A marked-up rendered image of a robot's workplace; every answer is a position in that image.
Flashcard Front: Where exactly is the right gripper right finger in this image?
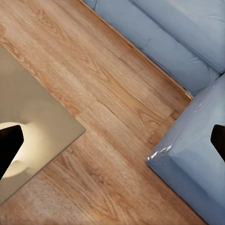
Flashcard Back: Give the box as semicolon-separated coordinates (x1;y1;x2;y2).
210;125;225;161

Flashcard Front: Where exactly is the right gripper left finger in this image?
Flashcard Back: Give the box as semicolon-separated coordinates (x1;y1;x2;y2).
0;125;24;180

